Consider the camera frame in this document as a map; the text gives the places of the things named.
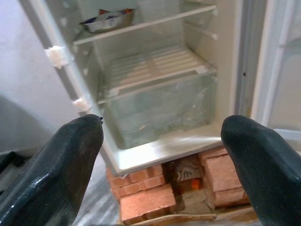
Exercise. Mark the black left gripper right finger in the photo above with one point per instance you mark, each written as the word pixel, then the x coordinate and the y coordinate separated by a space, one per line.
pixel 268 169

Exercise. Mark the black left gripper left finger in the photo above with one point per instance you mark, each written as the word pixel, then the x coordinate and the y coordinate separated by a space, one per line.
pixel 47 169

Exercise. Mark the white fridge door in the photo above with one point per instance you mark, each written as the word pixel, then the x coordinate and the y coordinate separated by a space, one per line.
pixel 289 70

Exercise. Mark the white fridge cabinet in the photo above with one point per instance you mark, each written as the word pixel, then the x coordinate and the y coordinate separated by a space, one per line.
pixel 225 70

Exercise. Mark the glass fridge shelf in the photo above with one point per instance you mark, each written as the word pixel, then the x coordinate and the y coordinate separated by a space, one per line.
pixel 152 24

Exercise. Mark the small red brick stack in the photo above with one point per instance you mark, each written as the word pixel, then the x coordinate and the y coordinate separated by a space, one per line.
pixel 223 171

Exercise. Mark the grey floor sheet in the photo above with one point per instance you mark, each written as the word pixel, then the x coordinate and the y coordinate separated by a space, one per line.
pixel 101 207

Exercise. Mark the small white foam piece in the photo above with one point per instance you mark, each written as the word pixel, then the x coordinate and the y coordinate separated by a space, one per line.
pixel 81 104

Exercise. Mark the small orange object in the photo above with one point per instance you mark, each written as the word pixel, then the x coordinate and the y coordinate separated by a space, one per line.
pixel 195 184

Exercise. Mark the printed paper bag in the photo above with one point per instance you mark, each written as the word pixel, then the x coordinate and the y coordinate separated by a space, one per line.
pixel 185 174

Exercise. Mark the brown cardboard sheet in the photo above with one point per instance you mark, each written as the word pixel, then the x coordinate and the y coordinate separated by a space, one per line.
pixel 195 208

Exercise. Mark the large white foam piece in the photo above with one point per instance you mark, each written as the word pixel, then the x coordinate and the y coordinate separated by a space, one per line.
pixel 56 56

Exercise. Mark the clear crisper drawer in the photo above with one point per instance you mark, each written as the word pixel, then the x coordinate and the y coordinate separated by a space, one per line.
pixel 160 110

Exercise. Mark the white slatted crisper cover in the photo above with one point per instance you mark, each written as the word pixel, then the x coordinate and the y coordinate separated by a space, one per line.
pixel 169 61

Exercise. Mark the steel bowl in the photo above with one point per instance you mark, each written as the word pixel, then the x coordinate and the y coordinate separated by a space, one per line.
pixel 103 27

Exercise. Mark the printed food packets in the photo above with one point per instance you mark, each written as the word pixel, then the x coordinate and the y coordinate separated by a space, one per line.
pixel 110 15

